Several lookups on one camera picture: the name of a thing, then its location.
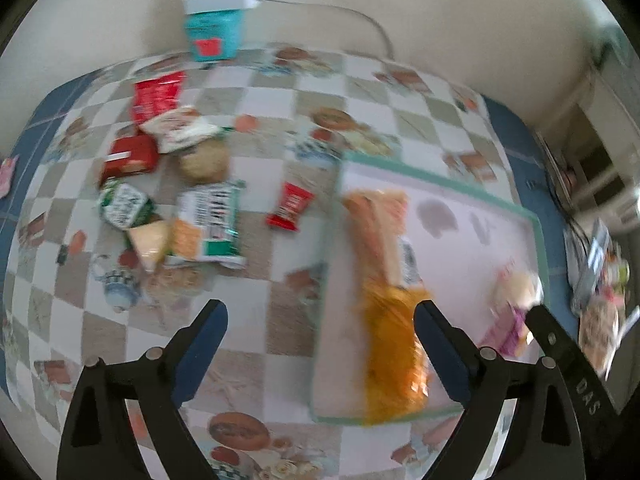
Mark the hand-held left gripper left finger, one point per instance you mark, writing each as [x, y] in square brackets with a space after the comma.
[200, 347]

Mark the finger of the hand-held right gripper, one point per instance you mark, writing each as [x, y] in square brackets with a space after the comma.
[550, 335]

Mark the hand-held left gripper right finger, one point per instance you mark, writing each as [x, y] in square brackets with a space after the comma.
[442, 355]

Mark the pink snack packet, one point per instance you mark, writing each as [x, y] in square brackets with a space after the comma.
[507, 332]

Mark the yellow cake clear packet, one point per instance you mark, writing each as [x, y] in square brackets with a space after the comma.
[520, 285]

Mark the clear plastic tray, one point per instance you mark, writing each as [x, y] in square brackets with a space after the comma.
[465, 260]

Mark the white snack packet green edge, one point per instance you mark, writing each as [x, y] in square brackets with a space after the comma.
[210, 220]

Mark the round biscuit packet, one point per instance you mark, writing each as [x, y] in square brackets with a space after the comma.
[204, 160]

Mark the red box-shaped packet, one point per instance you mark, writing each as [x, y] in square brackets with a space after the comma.
[130, 160]

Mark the colourful snack bag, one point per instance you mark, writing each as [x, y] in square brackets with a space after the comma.
[600, 335]

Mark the clear packet of round biscuits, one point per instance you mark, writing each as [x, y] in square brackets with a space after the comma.
[175, 282]

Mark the white and grey box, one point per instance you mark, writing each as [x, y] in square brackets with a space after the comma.
[590, 270]

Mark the yellow wedge cake packet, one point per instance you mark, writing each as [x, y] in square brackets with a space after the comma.
[149, 242]

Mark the green and white snack packet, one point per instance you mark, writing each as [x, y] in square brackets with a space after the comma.
[125, 205]

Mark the small red candy packet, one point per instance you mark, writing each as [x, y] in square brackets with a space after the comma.
[291, 206]

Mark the white shelf unit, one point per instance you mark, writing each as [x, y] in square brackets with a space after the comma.
[600, 125]

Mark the white snack packet orange print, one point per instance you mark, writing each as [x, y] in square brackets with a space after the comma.
[177, 127]

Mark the red snack bag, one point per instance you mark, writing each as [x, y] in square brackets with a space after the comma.
[157, 95]

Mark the pink thing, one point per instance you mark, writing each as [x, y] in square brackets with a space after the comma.
[7, 175]

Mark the teal box with white top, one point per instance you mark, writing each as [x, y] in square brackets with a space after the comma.
[215, 30]

